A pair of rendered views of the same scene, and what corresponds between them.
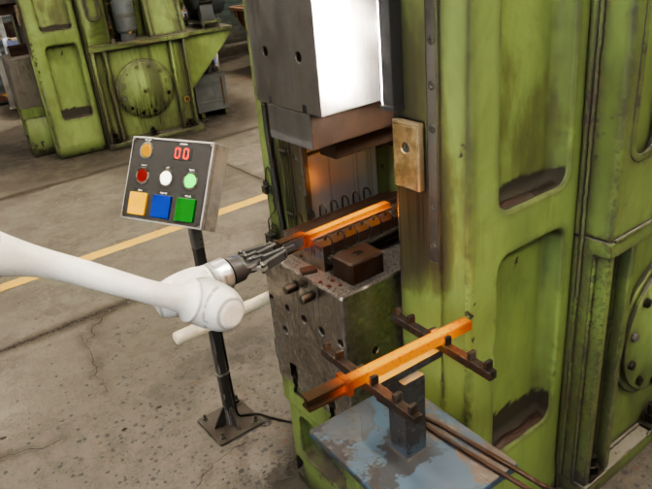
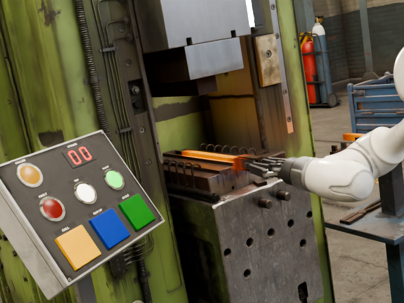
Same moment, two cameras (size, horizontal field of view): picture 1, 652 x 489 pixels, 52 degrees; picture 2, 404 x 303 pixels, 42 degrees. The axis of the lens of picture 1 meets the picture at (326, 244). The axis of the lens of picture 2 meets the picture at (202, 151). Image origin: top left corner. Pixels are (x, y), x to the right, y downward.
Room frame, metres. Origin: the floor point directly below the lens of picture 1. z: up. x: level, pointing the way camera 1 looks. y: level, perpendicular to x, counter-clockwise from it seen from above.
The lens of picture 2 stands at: (1.76, 1.61, 1.36)
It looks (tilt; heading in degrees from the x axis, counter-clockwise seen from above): 11 degrees down; 272
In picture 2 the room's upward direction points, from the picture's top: 10 degrees counter-clockwise
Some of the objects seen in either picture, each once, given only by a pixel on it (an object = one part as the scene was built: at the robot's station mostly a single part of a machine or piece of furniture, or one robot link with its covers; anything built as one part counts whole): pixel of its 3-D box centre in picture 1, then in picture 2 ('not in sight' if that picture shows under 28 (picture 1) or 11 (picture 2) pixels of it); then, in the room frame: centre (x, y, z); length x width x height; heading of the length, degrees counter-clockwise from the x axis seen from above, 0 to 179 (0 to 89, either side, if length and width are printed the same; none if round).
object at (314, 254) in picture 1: (358, 224); (196, 169); (1.85, -0.10, 0.96); 0.42 x 0.20 x 0.09; 125
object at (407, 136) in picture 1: (408, 154); (267, 60); (1.54, -0.22, 1.27); 0.09 x 0.02 x 0.17; 35
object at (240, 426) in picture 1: (229, 412); not in sight; (2.14, 0.45, 0.05); 0.22 x 0.22 x 0.09; 35
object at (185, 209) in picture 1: (185, 210); (136, 213); (1.98, 0.43, 1.01); 0.07 x 0.05 x 0.07; 60
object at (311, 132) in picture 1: (350, 108); (177, 63); (1.85, -0.10, 1.32); 0.42 x 0.20 x 0.10; 125
